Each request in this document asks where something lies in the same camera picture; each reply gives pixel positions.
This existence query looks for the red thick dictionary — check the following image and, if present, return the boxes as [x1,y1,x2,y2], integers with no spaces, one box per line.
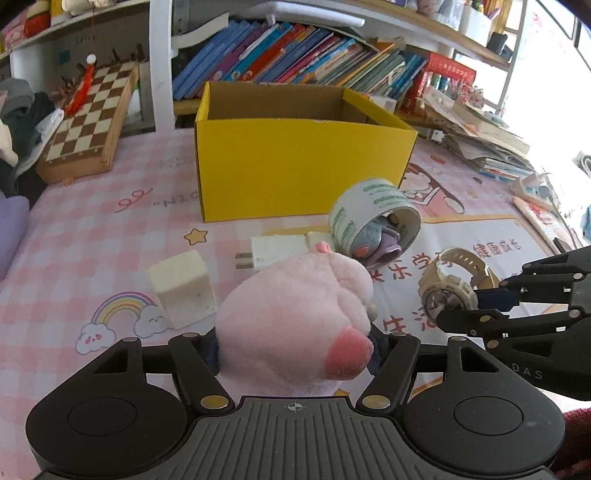
[402,49,477,114]

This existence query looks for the pink plush pig toy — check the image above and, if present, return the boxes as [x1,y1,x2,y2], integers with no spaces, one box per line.
[214,242,374,400]

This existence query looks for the white power plug adapter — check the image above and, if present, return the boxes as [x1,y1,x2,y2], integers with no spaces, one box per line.
[235,235,308,272]

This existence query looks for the white shelf frame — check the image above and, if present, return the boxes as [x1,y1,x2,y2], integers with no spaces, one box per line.
[1,1,520,132]

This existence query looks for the pink checkered table mat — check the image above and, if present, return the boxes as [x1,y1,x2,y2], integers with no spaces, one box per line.
[0,126,591,480]

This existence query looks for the red tassel ornament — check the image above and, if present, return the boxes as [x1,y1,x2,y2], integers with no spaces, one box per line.
[63,53,97,118]

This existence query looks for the white foam block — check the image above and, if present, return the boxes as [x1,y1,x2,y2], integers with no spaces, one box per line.
[147,250,217,330]

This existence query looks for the pile of papers and books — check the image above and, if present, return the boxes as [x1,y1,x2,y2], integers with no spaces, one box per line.
[422,87,534,181]

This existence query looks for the grey purple toy in tape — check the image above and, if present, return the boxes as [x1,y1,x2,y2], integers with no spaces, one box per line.
[351,216,403,268]

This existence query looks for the beige wrist watch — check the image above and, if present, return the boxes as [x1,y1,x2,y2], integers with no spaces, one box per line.
[418,247,500,322]

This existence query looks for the wooden chess board box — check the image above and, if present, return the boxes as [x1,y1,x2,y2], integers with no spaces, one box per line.
[36,61,139,184]

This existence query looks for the clear packing tape roll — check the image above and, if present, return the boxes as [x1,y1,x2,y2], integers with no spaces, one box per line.
[329,178,422,261]

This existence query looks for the yellow cardboard box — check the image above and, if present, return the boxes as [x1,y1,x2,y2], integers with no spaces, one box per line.
[194,82,418,222]

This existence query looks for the pile of clothes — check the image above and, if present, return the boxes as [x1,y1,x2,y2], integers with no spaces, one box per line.
[1,78,64,277]

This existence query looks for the row of leaning books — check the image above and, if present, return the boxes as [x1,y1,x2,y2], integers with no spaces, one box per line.
[172,19,428,101]

